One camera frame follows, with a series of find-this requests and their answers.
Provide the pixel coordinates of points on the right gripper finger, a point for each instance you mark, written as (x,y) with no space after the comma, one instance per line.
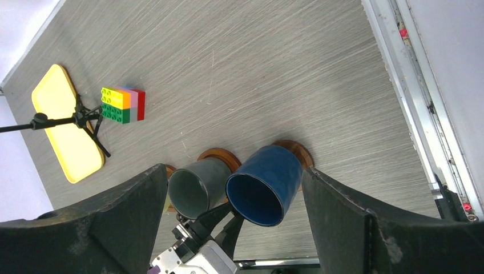
(356,233)
(113,231)

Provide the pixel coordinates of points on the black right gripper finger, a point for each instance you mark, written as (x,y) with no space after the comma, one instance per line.
(202,227)
(231,233)

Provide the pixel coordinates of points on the dark green mug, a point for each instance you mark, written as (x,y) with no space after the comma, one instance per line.
(198,187)

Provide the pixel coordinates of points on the navy blue cup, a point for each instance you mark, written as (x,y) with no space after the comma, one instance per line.
(263,188)

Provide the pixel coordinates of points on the dark brown coaster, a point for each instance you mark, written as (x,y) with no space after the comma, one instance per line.
(298,150)

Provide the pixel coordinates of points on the cream yellow cup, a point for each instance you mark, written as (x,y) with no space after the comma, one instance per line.
(167,205)

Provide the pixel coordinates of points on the black microphone tripod stand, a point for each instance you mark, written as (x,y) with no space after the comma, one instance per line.
(87,119)

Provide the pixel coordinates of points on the colourful block cube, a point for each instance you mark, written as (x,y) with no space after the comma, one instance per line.
(123,105)

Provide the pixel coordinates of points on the yellow tray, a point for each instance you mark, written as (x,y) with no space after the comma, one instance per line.
(77,153)

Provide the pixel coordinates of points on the aluminium frame rail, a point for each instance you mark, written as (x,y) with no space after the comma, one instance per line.
(418,94)

